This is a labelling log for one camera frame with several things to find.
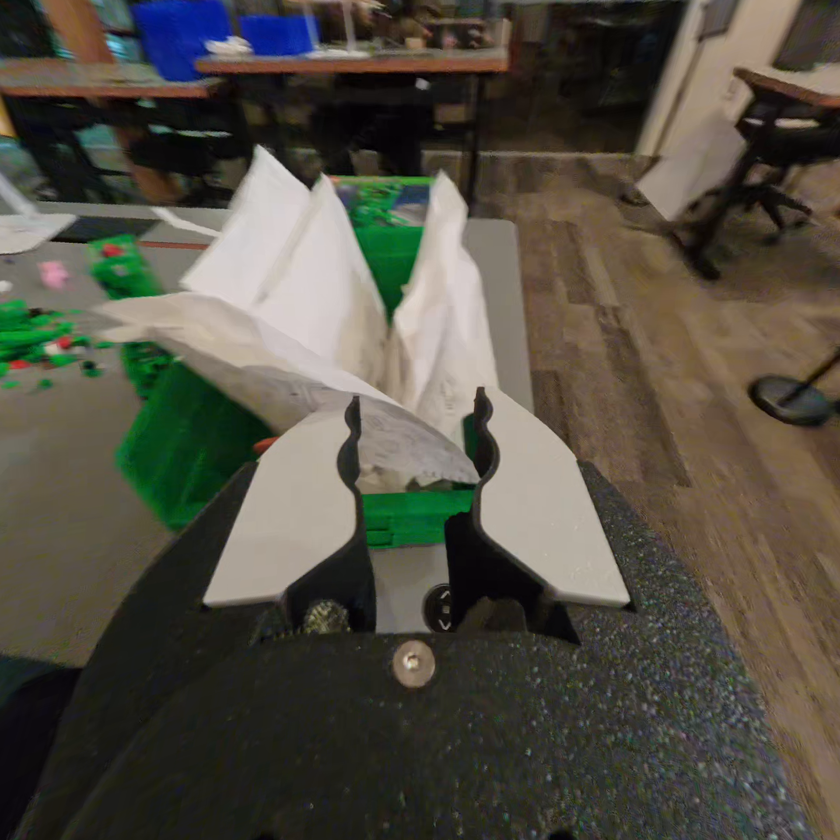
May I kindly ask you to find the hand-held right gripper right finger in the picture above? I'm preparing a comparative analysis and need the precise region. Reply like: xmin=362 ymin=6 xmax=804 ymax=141
xmin=445 ymin=386 xmax=632 ymax=643

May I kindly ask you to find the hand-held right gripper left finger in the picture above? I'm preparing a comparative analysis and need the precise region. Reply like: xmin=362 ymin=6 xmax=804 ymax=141
xmin=202 ymin=395 xmax=378 ymax=634

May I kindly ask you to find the green cardboard box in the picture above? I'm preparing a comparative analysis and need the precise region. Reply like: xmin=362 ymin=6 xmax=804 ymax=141
xmin=115 ymin=174 xmax=522 ymax=551

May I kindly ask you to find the white patterned box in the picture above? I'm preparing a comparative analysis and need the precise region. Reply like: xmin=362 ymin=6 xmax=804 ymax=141
xmin=97 ymin=290 xmax=481 ymax=492

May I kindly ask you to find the black desk control button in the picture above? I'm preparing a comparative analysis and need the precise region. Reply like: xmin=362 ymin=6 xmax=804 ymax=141
xmin=423 ymin=583 xmax=455 ymax=635

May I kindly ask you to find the white paper bag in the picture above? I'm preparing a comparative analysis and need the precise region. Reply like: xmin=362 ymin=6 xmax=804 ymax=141
xmin=384 ymin=169 xmax=501 ymax=450
xmin=178 ymin=144 xmax=389 ymax=398

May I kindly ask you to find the black round stand base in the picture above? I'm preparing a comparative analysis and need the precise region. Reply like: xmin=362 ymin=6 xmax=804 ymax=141
xmin=748 ymin=346 xmax=840 ymax=429

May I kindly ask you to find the green brick assembly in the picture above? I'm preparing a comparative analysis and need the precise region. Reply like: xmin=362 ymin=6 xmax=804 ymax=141
xmin=87 ymin=235 xmax=165 ymax=301

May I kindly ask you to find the pile of green bricks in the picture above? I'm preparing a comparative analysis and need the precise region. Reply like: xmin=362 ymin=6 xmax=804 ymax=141
xmin=0 ymin=298 xmax=116 ymax=395

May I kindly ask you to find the white board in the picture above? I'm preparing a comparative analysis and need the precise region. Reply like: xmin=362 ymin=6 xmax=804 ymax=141
xmin=635 ymin=110 xmax=757 ymax=222

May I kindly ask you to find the black office chair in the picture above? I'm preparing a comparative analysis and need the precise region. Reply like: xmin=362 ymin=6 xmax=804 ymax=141
xmin=668 ymin=66 xmax=840 ymax=284

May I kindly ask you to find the wooden top table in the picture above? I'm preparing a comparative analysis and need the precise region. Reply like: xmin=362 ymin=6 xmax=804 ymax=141
xmin=0 ymin=58 xmax=227 ymax=198
xmin=196 ymin=51 xmax=511 ymax=206

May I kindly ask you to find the small blue bin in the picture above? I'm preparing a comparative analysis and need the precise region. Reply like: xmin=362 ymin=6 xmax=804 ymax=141
xmin=238 ymin=13 xmax=321 ymax=57

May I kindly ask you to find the large blue bin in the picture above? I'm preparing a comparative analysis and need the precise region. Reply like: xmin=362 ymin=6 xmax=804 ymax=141
xmin=130 ymin=0 xmax=234 ymax=84

